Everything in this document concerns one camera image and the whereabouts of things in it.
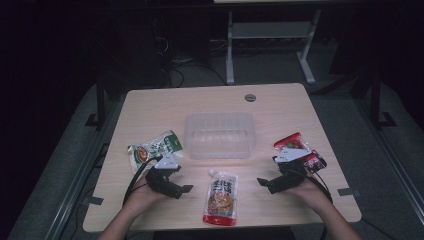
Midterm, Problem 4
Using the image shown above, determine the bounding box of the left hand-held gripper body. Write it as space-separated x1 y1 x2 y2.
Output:
145 154 183 200

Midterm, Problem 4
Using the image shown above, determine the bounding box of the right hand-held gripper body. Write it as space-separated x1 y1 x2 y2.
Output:
272 148 313 192

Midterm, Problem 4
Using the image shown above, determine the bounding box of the white spouted food pouch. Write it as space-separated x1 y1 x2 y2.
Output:
202 167 240 227

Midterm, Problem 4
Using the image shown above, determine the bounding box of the clear plastic container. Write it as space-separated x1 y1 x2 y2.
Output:
182 111 258 161

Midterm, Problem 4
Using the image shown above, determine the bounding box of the person's left hand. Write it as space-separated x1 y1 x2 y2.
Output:
127 173 168 210

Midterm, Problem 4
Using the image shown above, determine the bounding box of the person's right hand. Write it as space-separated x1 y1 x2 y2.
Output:
284 169 330 210

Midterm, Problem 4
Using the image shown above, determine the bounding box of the red and black food pouch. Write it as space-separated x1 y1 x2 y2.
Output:
272 131 329 175

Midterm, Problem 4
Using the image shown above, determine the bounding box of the green and white food pouch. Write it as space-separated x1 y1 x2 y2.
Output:
127 129 185 175

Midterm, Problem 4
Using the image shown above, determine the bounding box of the black metal stand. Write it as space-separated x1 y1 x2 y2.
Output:
84 73 108 132
367 70 398 130

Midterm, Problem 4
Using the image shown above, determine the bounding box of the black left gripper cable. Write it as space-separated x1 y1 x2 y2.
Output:
122 155 165 208

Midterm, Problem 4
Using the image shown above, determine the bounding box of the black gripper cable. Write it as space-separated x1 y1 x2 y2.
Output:
301 168 335 240
122 155 165 208

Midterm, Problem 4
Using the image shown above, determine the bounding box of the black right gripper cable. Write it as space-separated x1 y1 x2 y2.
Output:
301 168 335 240

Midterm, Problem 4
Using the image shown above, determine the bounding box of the bundle of floor cables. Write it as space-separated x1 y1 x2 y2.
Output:
156 33 228 88

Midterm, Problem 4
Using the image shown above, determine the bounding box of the white metal desk frame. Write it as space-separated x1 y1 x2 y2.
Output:
224 8 323 86

